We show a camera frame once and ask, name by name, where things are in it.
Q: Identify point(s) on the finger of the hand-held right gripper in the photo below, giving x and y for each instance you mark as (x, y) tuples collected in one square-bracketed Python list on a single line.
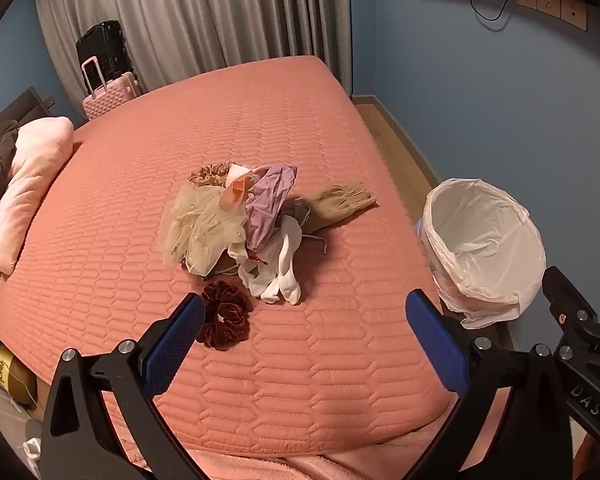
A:
[(570, 300)]

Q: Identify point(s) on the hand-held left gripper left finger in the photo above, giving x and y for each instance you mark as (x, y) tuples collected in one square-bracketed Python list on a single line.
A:
[(180, 332)]

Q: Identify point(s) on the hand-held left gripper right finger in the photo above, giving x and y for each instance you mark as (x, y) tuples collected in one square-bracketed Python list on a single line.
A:
[(437, 340)]

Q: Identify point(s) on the dark red velvet scrunchie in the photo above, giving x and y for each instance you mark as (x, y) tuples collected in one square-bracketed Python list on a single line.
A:
[(222, 312)]

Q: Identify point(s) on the cream tulle scrunchie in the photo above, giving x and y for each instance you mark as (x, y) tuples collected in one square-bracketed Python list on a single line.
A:
[(200, 225)]

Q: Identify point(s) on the bin with white plastic liner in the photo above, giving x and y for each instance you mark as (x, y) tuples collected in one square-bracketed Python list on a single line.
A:
[(480, 225)]

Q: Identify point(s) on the mauve cloth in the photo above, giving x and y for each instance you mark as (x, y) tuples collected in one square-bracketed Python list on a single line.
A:
[(270, 200)]

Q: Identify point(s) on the tan knit sock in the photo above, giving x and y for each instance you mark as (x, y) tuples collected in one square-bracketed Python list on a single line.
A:
[(342, 201)]

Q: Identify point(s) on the tan satin scrunchie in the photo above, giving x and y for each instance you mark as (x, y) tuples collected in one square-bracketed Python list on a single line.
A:
[(207, 172)]

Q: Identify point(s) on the pink fleece blanket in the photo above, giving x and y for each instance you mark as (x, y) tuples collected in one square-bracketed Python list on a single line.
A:
[(290, 467)]

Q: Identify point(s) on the olive bag with label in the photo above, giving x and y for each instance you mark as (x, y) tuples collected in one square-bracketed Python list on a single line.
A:
[(7, 367)]

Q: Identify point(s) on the pink pillow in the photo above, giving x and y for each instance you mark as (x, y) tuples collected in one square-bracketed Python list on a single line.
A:
[(25, 185)]

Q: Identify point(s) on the pink quilted bed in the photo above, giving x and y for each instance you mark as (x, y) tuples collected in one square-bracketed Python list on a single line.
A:
[(290, 120)]

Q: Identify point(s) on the pink hard-shell suitcase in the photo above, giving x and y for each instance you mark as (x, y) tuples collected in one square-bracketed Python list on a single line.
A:
[(110, 95)]

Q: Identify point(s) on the dark wooden headboard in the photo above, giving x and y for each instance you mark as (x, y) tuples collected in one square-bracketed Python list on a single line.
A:
[(17, 107)]

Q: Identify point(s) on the black hard-shell suitcase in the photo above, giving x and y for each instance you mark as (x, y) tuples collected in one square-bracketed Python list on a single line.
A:
[(102, 45)]

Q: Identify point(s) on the grey curtain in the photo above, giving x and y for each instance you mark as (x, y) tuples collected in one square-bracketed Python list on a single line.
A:
[(195, 15)]

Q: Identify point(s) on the beige wall socket panel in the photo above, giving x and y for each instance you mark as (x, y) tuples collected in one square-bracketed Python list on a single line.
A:
[(550, 2)]

